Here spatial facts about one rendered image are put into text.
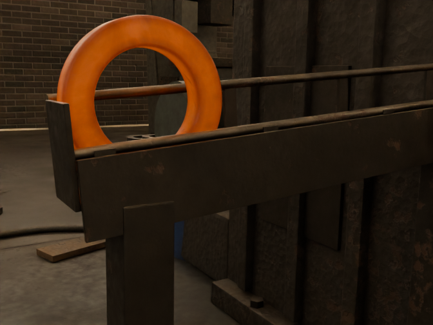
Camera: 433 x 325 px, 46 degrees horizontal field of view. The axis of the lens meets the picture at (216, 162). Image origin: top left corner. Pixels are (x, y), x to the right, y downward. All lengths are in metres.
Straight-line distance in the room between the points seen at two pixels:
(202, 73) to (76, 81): 0.14
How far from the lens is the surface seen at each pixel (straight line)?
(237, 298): 1.52
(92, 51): 0.54
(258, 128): 0.61
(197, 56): 0.58
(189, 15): 5.16
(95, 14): 6.97
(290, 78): 0.74
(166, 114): 2.10
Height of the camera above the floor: 0.70
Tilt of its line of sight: 10 degrees down
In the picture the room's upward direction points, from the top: 1 degrees clockwise
